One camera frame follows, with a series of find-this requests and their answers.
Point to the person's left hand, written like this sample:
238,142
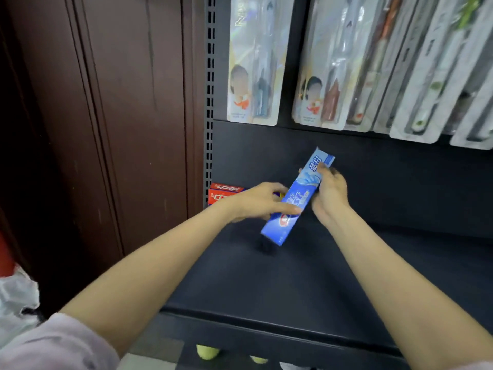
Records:
258,202

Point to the person's right hand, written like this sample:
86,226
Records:
333,196

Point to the light blue toothpaste box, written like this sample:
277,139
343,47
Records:
283,231

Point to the dark grey shelf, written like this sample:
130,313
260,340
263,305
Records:
292,289

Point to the person's right forearm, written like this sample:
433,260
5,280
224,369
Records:
404,296

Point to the person's left forearm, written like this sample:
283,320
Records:
154,269

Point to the person's pink right sleeve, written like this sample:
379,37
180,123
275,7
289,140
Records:
477,366

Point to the red child toothbrush pack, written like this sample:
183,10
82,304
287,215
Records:
327,73

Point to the green toothbrush pack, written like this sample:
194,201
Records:
423,104

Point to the orange toothbrush pack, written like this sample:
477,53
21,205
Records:
373,73

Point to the stack of blue child toothbrush packs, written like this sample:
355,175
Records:
250,53

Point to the yellow plastic bottle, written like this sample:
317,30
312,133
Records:
208,352
259,359

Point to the row of green toothbrush packs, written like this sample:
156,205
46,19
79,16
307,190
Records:
477,127

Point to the red plastic roll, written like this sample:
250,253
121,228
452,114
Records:
4,258

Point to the white plastic bag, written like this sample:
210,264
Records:
15,304

